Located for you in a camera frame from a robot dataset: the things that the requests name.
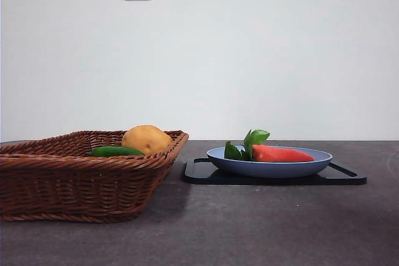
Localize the light blue round plate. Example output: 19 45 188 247
206 145 334 179

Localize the orange carrot with green leaves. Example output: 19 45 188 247
224 128 315 163

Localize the yellow-brown potato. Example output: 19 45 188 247
121 125 174 156

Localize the black flat tray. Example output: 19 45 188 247
183 157 368 186

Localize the green pepper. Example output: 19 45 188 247
85 146 146 158

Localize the brown wicker basket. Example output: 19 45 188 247
0 130 190 224

